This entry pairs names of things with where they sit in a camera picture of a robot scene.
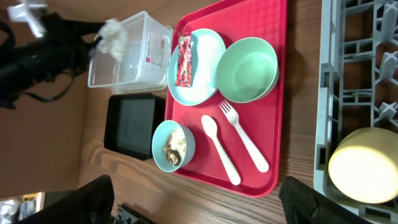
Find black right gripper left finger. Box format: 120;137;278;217
18;175;114;224

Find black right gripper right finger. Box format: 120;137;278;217
279;176;371;224

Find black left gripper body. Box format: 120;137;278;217
18;12;104;82

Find white napkin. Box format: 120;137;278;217
89;18;128;62

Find yellow plastic cup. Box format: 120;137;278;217
328;128;397;203

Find red snack wrapper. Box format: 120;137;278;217
175;32;193;88

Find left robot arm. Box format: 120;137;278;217
1;12;105;110

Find grey dishwasher rack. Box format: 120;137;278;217
313;0;397;223

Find clear plastic storage bin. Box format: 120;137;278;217
88;11;173;94

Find red plastic tray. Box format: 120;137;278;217
165;0;287;198

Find black square bin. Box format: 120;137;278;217
104;93;165;161

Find food leftovers in bowl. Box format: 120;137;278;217
163;129;186;166

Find light blue food bowl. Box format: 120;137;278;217
152;120;195;172

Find white plastic fork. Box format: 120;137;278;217
219;100;270;173

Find white plastic spoon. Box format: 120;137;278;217
201;115;241;185

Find light blue plate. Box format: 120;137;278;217
167;29;226;106

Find mint green bowl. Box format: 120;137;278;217
216;37;279;103

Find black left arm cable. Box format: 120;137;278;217
23;71;77;103

